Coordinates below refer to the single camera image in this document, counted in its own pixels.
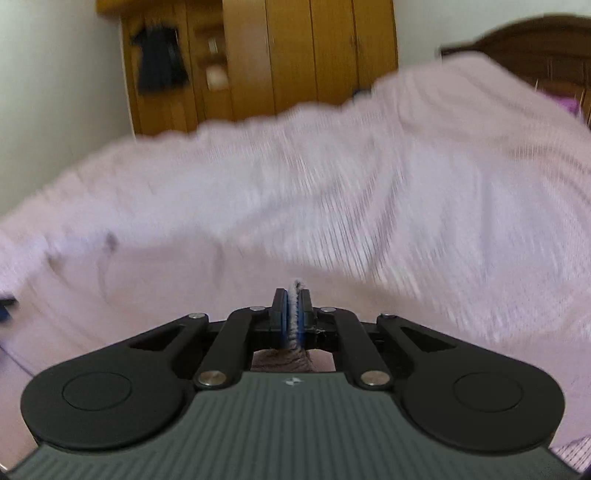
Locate wooden wardrobe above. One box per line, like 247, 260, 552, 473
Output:
96, 0, 399, 136

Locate dark wooden headboard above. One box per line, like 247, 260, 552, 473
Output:
438, 16, 591, 126

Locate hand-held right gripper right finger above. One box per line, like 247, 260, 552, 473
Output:
297, 288, 457, 391

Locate black hanging garment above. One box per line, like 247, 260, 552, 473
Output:
130, 23, 191, 97

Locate purple cloth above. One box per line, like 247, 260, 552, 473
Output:
547, 90, 581, 114

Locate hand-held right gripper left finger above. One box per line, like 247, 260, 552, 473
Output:
127, 288, 290, 392

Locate pink checked bed sheet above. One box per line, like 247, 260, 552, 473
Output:
0, 55, 591, 468

